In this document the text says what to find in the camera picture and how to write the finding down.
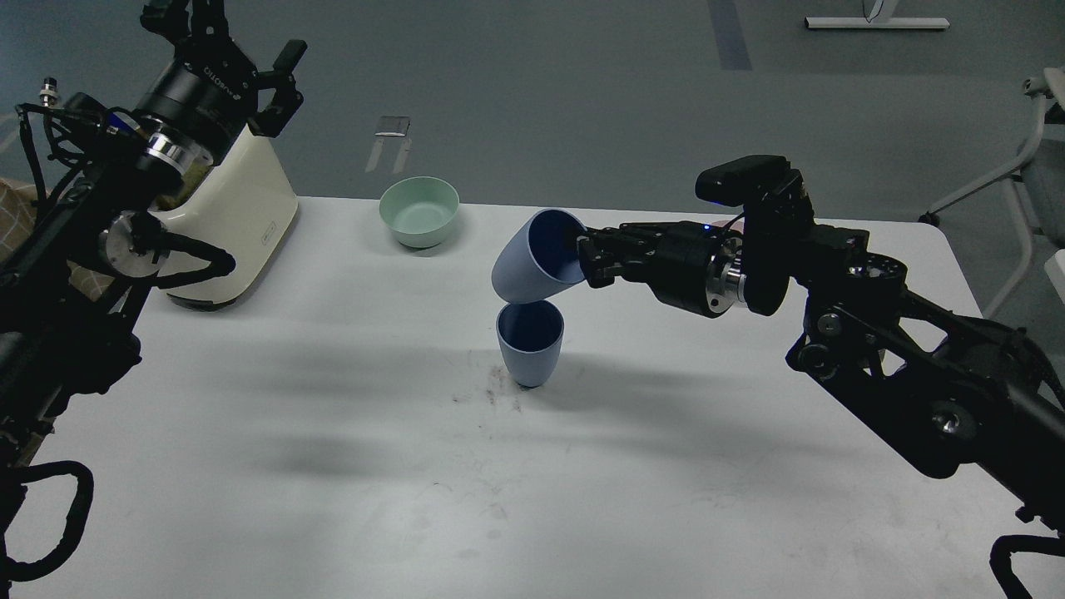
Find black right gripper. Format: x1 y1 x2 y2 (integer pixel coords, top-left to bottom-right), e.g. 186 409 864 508
576 221 746 318

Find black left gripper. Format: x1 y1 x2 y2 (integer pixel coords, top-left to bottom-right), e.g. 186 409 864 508
133 1 308 166

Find blue cup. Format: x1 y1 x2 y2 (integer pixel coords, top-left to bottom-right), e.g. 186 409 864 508
496 300 564 388
491 209 587 304

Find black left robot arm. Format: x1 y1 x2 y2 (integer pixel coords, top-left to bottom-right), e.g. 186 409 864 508
1 1 307 597

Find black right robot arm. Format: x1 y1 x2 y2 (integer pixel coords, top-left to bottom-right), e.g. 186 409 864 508
563 155 1064 598

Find grey floor plate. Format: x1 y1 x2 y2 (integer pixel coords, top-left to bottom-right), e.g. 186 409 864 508
375 115 411 139

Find cream toaster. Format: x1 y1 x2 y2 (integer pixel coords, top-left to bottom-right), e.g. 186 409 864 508
155 129 298 311

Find green bowl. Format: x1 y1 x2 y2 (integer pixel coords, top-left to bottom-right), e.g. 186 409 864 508
378 176 460 250

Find beige checked cloth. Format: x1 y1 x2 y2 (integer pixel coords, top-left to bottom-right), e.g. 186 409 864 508
1 177 114 300

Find white table leg base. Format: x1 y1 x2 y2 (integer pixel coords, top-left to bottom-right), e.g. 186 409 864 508
804 1 951 32

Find white chair frame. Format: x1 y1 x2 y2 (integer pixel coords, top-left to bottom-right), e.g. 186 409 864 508
918 67 1064 318

